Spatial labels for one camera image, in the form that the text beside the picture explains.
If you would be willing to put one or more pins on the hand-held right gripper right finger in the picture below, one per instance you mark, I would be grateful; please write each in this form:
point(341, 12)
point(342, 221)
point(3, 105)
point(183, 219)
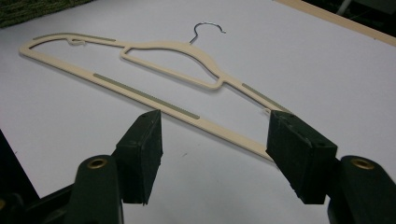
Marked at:
point(311, 161)

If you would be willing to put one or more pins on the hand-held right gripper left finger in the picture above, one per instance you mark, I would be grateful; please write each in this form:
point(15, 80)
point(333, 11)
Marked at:
point(137, 161)

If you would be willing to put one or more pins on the beige plastic clothes hanger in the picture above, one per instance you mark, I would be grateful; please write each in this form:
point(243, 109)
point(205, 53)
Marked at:
point(146, 98)

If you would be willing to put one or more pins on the dark green knitted cloth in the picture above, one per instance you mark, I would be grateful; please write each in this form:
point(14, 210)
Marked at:
point(28, 11)

